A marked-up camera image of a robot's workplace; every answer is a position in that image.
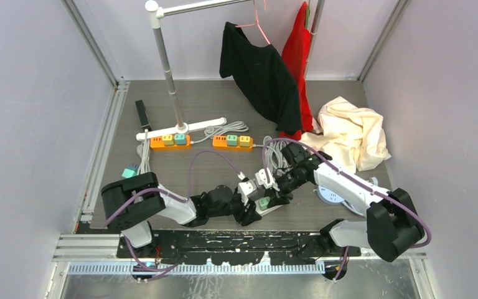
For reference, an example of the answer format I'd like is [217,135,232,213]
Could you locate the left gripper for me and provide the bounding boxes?
[209,188,261,224]

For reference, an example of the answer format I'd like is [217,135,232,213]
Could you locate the yellow charger on orange strip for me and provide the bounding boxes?
[238,136,252,148]

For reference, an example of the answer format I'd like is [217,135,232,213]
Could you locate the round blue socket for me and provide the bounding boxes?
[316,186,345,205]

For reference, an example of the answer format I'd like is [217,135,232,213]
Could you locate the orange power strip right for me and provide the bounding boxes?
[212,135,253,152]

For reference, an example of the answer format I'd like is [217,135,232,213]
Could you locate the black strip grey cable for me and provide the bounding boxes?
[136,128,153,176]

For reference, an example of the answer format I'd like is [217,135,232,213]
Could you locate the black power strip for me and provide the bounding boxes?
[135,100,152,131]

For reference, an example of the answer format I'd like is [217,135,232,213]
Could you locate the orange power strip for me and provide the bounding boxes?
[212,135,253,152]
[150,135,192,151]

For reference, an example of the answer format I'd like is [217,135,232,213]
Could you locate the grey coiled cable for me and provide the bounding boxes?
[252,135,296,178]

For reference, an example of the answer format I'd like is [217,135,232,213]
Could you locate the green charger on orange strip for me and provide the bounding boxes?
[226,135,238,147]

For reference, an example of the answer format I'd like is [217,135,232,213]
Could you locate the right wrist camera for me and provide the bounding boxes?
[255,168,279,191]

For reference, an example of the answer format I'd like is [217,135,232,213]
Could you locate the white power strip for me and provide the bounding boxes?
[255,197,290,216]

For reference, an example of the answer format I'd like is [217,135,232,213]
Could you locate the cream cloth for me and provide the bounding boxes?
[300,97,391,173]

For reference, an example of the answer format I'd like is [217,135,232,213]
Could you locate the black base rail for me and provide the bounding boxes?
[135,230,344,265]

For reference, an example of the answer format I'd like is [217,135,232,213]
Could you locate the silver clothes rack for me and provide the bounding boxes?
[137,1,325,141]

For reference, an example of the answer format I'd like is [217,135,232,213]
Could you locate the orange power strip left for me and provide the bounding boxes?
[150,135,192,151]

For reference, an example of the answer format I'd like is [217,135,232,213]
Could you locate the teal USB charger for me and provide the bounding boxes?
[121,166,138,179]

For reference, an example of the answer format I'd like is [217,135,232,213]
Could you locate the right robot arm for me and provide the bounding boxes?
[276,143,426,262]

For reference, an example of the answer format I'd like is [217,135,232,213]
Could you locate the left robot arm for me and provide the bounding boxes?
[100,173,261,257]

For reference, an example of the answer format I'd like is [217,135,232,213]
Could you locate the pink hanger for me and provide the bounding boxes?
[235,0,271,45]

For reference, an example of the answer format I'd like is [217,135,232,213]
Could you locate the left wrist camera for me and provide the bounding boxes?
[237,172,261,206]

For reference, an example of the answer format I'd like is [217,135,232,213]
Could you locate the red garment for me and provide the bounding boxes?
[280,1,316,140]

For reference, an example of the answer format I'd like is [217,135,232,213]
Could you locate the black shirt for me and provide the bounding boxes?
[219,22,303,135]

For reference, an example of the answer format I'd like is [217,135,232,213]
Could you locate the yellow charger left strip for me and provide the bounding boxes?
[161,135,175,146]

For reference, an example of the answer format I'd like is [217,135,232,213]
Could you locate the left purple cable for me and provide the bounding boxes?
[103,149,248,282]

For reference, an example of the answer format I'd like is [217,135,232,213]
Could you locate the teal charger left strip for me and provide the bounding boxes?
[174,134,188,146]

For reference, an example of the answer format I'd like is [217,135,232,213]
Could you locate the orange strip grey cable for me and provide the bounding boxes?
[190,120,250,145]

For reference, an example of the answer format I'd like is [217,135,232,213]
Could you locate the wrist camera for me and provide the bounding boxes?
[237,172,261,206]
[255,168,279,191]

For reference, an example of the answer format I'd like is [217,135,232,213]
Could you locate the green charger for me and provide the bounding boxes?
[257,196,270,211]
[226,135,238,147]

